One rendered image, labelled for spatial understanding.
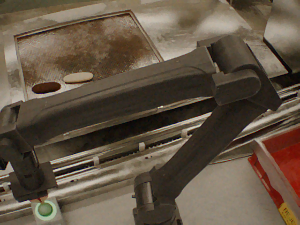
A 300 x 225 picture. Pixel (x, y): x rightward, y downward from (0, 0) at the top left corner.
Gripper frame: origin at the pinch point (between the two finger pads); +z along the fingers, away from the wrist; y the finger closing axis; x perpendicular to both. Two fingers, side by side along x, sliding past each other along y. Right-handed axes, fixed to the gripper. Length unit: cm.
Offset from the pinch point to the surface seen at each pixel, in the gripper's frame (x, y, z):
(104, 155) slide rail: 14.9, 20.6, 10.2
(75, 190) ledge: 5.5, 8.9, 9.0
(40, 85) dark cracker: 42.1, 8.1, 1.7
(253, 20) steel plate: 74, 127, 14
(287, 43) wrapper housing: 30, 104, -3
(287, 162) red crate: -10, 74, 13
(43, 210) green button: -0.4, -0.9, 4.5
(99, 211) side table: -0.6, 13.2, 13.2
